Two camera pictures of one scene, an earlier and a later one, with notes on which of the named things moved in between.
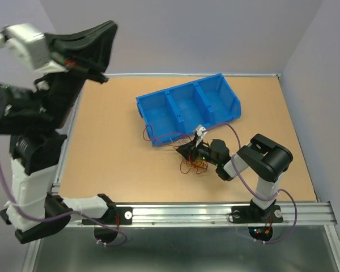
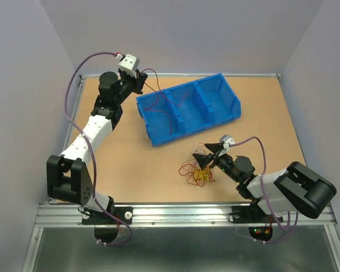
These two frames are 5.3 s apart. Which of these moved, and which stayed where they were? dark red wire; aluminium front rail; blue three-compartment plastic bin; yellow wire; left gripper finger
Moved: dark red wire; yellow wire; left gripper finger
Stayed: blue three-compartment plastic bin; aluminium front rail
